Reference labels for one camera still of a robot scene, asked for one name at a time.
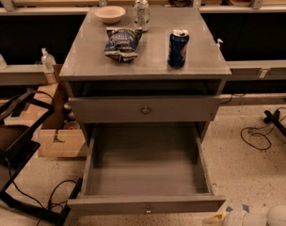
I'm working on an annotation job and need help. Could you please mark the black floor cable right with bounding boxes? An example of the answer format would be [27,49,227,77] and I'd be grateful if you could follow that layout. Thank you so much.
[240,105,286,152]

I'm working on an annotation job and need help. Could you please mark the grey wooden drawer cabinet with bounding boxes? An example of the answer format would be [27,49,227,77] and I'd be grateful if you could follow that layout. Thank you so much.
[60,7,230,137]

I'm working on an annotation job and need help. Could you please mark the black metal cart frame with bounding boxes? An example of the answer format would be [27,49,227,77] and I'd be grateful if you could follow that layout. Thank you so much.
[0,89,71,226]

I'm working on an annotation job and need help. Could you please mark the grey drawer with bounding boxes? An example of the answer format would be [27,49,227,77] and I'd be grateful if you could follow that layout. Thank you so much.
[69,122,225,215]
[69,96,220,123]

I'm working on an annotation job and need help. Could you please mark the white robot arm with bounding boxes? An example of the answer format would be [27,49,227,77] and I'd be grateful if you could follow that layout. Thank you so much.
[202,204,286,226]

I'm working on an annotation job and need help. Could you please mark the cardboard box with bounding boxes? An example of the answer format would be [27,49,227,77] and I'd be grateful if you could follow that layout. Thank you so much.
[34,64,87,158]

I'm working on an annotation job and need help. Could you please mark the blue crumpled chip bag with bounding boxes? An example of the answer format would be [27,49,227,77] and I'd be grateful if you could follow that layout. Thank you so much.
[104,27,142,62]

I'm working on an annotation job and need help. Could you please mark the grey top drawer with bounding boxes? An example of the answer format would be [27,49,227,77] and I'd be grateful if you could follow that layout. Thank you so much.
[69,96,220,123]

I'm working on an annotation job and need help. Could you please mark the black floor cable left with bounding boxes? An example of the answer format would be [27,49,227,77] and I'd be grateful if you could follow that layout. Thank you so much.
[5,157,78,226]

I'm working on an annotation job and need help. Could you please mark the silver green soda can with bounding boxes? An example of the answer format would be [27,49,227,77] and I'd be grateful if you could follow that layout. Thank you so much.
[134,0,150,32]

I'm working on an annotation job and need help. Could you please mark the black floor cable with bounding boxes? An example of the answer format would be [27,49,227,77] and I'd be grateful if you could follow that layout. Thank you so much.
[5,157,78,226]
[240,105,286,152]

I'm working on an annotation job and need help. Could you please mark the blue tape floor marker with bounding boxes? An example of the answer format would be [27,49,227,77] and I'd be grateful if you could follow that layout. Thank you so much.
[226,204,249,213]

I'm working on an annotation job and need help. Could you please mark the blue pepsi can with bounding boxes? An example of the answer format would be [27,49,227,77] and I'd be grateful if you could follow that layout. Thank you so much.
[167,29,189,69]

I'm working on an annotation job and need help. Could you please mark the small white pump bottle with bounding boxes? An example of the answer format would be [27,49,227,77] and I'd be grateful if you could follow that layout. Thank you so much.
[216,39,224,49]

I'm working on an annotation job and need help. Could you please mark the beige ceramic bowl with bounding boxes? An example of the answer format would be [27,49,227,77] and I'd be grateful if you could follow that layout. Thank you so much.
[94,6,126,24]

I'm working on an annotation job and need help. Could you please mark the clear sanitizer pump bottle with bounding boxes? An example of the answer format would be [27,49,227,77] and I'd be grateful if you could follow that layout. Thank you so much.
[41,48,56,71]

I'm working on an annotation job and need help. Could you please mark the black stand leg right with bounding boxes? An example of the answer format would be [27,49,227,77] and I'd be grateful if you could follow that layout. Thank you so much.
[264,109,286,137]

